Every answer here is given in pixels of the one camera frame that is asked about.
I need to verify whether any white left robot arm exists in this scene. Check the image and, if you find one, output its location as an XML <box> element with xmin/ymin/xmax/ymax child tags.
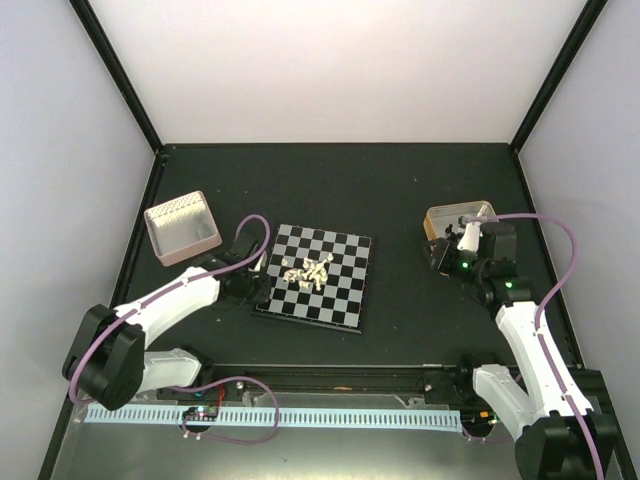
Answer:
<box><xmin>62</xmin><ymin>233</ymin><xmax>269</xmax><ymax>411</ymax></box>

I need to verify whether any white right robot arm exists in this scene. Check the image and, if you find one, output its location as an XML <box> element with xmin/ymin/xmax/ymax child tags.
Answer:
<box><xmin>425</xmin><ymin>234</ymin><xmax>616</xmax><ymax>479</ymax></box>

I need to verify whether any pile of black chess pieces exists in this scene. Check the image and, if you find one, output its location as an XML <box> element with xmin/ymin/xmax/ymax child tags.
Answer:
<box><xmin>445</xmin><ymin>216</ymin><xmax>466</xmax><ymax>242</ymax></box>

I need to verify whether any pile of white chess pieces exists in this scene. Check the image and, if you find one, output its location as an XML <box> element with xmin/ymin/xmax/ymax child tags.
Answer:
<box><xmin>282</xmin><ymin>253</ymin><xmax>334</xmax><ymax>291</ymax></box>

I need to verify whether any gold metal tin tray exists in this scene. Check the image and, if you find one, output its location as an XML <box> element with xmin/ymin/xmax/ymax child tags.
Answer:
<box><xmin>423</xmin><ymin>200</ymin><xmax>496</xmax><ymax>241</ymax></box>

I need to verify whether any black and white chessboard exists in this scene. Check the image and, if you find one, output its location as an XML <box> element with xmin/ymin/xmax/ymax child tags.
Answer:
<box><xmin>254</xmin><ymin>224</ymin><xmax>374</xmax><ymax>334</ymax></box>

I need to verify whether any pink metal tin box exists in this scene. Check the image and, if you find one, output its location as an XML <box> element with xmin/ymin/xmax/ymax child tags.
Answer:
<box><xmin>143</xmin><ymin>191</ymin><xmax>223</xmax><ymax>267</ymax></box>

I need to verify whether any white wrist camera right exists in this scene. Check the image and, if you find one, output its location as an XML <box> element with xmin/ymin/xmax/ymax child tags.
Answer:
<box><xmin>457</xmin><ymin>215</ymin><xmax>487</xmax><ymax>253</ymax></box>

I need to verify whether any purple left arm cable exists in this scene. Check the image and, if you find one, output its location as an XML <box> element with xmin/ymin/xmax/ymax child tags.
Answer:
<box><xmin>67</xmin><ymin>214</ymin><xmax>279</xmax><ymax>445</ymax></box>

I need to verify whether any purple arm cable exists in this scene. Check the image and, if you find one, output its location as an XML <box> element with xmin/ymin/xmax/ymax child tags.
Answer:
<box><xmin>462</xmin><ymin>212</ymin><xmax>607</xmax><ymax>480</ymax></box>
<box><xmin>67</xmin><ymin>214</ymin><xmax>279</xmax><ymax>445</ymax></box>

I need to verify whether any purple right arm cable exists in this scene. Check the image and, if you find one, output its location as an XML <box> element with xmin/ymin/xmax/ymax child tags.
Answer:
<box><xmin>462</xmin><ymin>212</ymin><xmax>607</xmax><ymax>480</ymax></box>

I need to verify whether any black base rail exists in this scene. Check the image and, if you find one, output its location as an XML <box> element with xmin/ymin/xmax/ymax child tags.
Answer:
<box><xmin>74</xmin><ymin>363</ymin><xmax>609</xmax><ymax>401</ymax></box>

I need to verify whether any light blue slotted cable duct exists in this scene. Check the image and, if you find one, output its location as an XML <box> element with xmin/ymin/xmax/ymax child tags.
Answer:
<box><xmin>84</xmin><ymin>404</ymin><xmax>463</xmax><ymax>433</ymax></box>

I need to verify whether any black frame post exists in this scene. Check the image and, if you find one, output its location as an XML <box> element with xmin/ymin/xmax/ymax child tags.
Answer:
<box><xmin>510</xmin><ymin>0</ymin><xmax>608</xmax><ymax>153</ymax></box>
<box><xmin>69</xmin><ymin>0</ymin><xmax>163</xmax><ymax>153</ymax></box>

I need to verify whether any black frame post right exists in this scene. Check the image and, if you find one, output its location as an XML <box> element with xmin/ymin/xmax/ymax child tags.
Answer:
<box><xmin>510</xmin><ymin>0</ymin><xmax>608</xmax><ymax>153</ymax></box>

